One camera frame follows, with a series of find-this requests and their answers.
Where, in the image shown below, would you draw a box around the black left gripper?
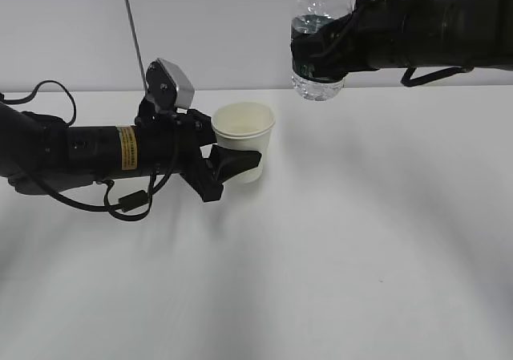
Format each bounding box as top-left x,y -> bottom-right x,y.
135,109 -> 261,203

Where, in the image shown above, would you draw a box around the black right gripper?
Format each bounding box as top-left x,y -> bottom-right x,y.
290,0 -> 409,82

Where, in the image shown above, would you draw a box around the white paper cup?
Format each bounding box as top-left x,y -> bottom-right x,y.
212,102 -> 276,184

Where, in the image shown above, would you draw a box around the clear plastic water bottle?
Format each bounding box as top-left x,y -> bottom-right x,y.
291,0 -> 356,102

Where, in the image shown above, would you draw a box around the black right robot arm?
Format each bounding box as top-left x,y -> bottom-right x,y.
290,0 -> 512,87

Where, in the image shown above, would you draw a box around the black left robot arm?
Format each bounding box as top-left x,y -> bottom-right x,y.
1,101 -> 262,202

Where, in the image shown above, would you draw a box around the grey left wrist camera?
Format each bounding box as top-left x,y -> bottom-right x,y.
145,58 -> 195,114

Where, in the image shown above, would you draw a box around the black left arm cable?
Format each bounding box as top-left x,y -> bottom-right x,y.
0,79 -> 180,223

